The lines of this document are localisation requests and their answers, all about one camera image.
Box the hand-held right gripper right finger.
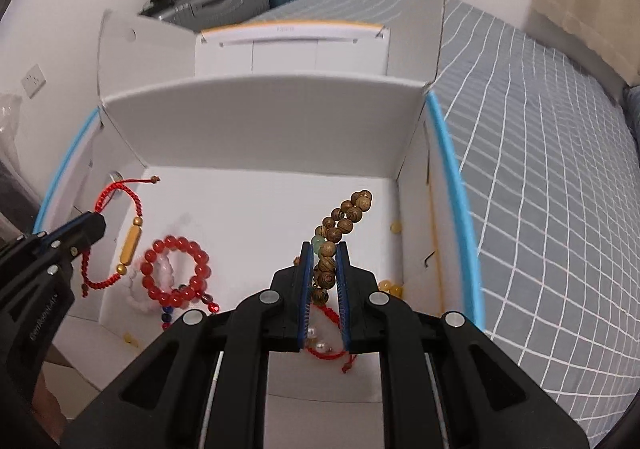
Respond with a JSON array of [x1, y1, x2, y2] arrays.
[[335, 241, 591, 449]]

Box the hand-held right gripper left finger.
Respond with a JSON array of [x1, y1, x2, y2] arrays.
[[60, 241, 316, 449]]

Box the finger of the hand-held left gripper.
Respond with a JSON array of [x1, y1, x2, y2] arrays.
[[30, 210, 107, 262]]

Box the red cord bracelet gold tube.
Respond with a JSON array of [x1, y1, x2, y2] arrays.
[[306, 304, 362, 375], [80, 174, 162, 297]]

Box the small white pearl beads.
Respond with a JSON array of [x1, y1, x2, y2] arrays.
[[306, 326, 335, 351]]

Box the dark wooden bead bracelet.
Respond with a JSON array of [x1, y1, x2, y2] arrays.
[[311, 189, 373, 307]]

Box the red bead bracelet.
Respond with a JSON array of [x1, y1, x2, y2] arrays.
[[142, 235, 213, 307]]

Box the pale pink bead bracelet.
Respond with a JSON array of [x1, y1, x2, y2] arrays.
[[122, 259, 176, 315]]

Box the white cardboard box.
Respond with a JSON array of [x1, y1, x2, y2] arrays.
[[32, 0, 486, 402]]

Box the clear plastic bag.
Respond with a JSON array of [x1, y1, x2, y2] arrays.
[[0, 94, 41, 230]]

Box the grey checked bed sheet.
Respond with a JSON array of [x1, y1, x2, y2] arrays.
[[270, 0, 638, 447]]

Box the multicoloured bead bracelet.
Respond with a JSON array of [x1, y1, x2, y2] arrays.
[[160, 284, 221, 332]]

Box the white wall socket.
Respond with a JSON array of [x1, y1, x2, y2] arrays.
[[22, 66, 48, 99]]

